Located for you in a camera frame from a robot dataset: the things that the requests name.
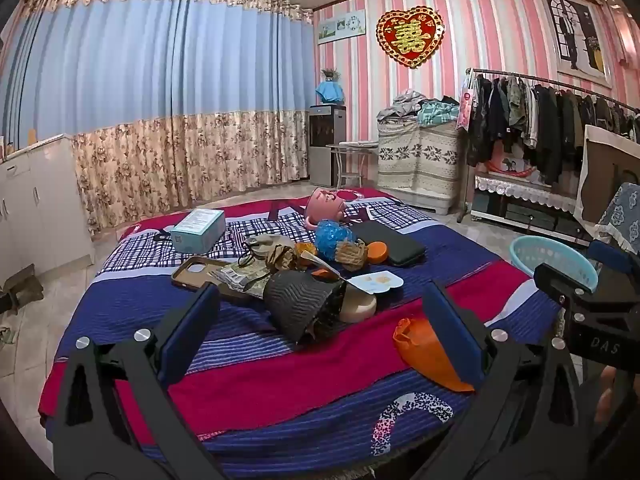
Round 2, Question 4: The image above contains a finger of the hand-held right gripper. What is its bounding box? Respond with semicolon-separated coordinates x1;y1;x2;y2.
587;240;640;277
534;262;640;311

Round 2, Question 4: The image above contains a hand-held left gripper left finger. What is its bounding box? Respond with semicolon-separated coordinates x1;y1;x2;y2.
52;282;226;480

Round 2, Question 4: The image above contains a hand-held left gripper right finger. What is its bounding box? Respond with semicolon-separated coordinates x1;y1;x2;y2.
422;280;601;480

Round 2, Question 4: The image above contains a turquoise plastic basket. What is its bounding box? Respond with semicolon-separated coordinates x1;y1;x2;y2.
509;235;600;293

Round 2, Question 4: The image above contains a brown paper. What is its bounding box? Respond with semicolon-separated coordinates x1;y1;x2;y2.
265;246;301;272

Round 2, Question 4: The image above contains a person's right hand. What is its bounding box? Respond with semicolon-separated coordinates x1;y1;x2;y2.
594;366;620;427

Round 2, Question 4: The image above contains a blue patterned cover cloth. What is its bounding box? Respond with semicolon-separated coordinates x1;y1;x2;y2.
597;182;640;241

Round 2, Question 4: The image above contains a brown phone case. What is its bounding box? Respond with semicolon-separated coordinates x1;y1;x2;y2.
171;256;266;302

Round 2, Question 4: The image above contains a printed paper wrapper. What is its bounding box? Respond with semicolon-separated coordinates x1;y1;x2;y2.
212;265;273;296

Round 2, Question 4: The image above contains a low dark cabinet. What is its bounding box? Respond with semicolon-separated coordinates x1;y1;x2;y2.
470;172;591;246

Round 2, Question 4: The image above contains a white card blue edge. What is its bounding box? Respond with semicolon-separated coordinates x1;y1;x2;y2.
345;270;403;295

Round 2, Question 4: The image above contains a beige bowl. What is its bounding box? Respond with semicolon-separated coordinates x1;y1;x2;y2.
340;290;378;322

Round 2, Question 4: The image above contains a teal tissue box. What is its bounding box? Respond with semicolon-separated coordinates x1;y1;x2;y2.
170;208;227;254

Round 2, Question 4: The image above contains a black flat case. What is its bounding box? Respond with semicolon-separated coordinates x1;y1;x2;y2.
350;221;427;267

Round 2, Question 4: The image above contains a white lace cloth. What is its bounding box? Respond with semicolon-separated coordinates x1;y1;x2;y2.
474;174;581;213

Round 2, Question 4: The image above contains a black corrugated cup sleeve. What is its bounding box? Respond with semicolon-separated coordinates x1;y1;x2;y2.
262;271;348;346

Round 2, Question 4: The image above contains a beige cloth pouch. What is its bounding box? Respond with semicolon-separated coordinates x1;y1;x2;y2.
243;233;296;261

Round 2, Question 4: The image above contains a brown woven pouch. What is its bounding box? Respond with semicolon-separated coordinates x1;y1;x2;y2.
335;240;371;276

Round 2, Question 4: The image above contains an orange red toy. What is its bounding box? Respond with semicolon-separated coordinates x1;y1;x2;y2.
487;155;536;178

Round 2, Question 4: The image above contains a row of hanging clothes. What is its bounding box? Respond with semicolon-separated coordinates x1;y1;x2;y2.
467;72;640;186

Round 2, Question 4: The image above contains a blue bubble bag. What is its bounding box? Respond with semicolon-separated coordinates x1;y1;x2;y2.
315;219;356;261

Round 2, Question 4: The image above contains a patterned cloth covered cabinet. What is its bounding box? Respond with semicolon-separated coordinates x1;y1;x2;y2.
376;120;463;216

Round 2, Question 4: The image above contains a pink piggy bank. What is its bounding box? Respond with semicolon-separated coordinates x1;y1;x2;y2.
305;187;350;231

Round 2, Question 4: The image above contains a white cabinet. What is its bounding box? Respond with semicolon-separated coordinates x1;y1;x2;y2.
0;134;96;286

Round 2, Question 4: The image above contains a pink hanging bag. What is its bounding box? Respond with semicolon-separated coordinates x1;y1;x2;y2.
456;77;476;131

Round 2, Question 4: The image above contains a small glass side table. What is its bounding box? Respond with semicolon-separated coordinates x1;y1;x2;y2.
326;141;379;188

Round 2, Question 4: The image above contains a metal clothes rack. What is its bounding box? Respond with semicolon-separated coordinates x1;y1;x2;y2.
465;67;640;221

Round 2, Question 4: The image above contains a teal patterned cloth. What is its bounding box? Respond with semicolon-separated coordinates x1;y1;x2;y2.
417;100;460;128

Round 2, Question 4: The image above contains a grey water dispenser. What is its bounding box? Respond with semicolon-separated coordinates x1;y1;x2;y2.
307;104;347;187

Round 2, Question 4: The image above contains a grey clothes pile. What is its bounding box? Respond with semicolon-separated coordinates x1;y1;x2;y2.
376;88;426;123

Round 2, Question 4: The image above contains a blue covered water bottle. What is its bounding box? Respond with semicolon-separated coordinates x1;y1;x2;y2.
315;80;347;107

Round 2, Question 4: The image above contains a blue and floral curtain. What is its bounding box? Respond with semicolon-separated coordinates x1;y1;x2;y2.
0;0;318;233

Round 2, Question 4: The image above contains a brown board white frame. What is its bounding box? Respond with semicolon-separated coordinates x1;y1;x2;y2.
575;125;640;238

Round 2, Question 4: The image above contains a black cord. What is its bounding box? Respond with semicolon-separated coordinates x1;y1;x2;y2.
237;242;266;268

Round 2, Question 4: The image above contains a wall poster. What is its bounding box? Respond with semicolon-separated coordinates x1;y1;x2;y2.
542;0;613;81

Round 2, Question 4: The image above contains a red heart wall decoration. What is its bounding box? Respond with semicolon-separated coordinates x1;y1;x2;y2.
376;8;445;68

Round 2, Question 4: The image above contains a wall calendar picture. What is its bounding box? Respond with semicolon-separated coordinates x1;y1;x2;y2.
317;10;367;45

